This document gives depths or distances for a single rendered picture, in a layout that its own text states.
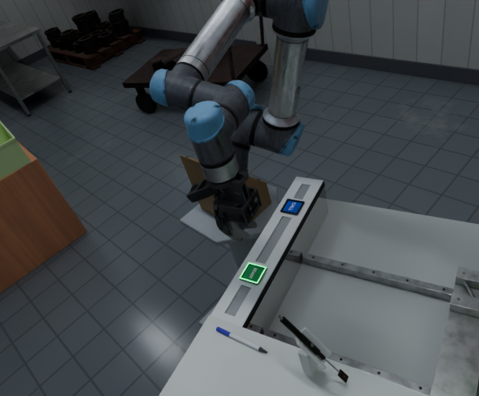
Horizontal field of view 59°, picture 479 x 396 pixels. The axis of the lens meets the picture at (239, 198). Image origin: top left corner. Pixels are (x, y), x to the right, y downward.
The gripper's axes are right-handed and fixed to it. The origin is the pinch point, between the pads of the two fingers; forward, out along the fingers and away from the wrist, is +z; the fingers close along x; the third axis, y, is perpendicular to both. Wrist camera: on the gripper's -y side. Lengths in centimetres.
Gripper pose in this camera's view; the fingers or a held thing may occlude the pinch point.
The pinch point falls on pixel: (237, 236)
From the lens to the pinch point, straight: 102.3
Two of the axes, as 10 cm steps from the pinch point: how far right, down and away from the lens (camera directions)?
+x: 4.7, -6.6, 5.8
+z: 2.4, 7.3, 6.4
